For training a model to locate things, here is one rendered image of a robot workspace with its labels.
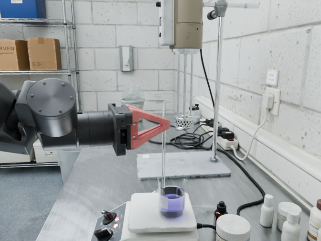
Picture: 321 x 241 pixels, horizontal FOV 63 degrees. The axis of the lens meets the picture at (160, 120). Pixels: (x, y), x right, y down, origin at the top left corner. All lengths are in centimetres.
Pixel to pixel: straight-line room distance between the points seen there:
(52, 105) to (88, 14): 259
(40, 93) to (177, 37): 53
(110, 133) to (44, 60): 223
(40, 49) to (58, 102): 227
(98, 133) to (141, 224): 18
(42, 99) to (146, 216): 28
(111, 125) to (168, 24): 47
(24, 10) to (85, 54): 65
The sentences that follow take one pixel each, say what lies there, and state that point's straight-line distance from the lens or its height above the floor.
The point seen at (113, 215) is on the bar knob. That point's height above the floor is 81.
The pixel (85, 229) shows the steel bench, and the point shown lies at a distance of 64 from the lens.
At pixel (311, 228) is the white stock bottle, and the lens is 65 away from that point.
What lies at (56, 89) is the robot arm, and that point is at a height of 108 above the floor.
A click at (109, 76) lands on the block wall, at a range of 287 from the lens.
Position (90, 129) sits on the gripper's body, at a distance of 41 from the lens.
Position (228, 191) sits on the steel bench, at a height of 75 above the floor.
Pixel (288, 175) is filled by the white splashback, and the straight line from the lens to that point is 83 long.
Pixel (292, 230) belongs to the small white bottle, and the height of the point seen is 80.
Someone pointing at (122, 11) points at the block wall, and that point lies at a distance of 289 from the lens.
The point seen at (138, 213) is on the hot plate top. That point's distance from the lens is 51.
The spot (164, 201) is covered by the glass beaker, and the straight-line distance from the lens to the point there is 47.
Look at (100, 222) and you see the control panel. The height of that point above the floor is 79.
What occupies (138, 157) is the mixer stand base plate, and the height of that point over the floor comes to 76.
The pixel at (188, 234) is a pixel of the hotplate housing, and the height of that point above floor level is 82.
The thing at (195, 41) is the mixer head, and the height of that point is 116.
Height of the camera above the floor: 112
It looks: 14 degrees down
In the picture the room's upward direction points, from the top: straight up
